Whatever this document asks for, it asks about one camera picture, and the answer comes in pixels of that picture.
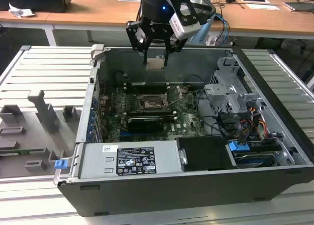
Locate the CPU socket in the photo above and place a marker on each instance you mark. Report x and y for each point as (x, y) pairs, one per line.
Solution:
(153, 103)

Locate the silver CPU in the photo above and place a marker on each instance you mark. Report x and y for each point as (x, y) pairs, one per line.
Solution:
(155, 64)

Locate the black PC case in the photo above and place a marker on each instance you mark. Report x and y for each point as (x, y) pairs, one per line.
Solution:
(171, 198)

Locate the grey plastic case foot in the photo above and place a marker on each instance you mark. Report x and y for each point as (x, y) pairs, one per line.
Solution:
(96, 51)

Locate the RAM slot with white latches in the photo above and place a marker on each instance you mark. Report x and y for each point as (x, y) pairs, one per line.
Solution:
(147, 84)
(169, 117)
(152, 112)
(147, 89)

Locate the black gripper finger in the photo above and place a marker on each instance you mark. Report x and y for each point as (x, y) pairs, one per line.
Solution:
(131, 33)
(177, 44)

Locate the hard disk in blue carrier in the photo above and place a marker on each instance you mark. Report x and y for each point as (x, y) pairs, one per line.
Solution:
(236, 146)

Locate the green motherboard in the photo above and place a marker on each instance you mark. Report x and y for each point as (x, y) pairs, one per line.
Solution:
(189, 124)

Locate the wooden desk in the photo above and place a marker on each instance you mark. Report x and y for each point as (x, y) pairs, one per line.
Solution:
(98, 11)

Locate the black plastic shroud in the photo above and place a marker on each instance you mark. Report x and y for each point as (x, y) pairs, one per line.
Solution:
(203, 154)

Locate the black graphics card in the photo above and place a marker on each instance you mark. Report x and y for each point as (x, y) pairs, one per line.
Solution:
(144, 125)

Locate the black drive connector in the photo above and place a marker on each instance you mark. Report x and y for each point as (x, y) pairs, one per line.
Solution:
(230, 124)

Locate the metal disk bay cage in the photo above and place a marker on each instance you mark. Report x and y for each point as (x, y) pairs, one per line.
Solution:
(220, 92)

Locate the dark notebook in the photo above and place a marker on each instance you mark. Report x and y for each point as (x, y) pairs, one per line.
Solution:
(300, 6)

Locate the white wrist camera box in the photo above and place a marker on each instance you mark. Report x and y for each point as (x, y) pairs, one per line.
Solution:
(186, 29)

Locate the white paper sheet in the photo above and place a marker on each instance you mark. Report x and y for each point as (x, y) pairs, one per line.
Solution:
(263, 7)

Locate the grey power supply unit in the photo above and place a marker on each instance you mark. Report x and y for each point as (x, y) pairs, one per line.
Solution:
(98, 166)

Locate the blue case latch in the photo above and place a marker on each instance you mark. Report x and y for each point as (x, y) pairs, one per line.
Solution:
(60, 164)

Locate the grey parts rack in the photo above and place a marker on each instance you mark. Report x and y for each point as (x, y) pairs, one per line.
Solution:
(36, 136)

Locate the green RAM stick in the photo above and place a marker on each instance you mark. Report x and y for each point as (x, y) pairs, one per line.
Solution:
(24, 150)

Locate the crumpled white paper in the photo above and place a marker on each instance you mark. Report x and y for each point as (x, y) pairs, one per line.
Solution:
(20, 11)

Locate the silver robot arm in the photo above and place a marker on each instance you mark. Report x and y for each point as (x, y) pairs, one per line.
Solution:
(202, 32)

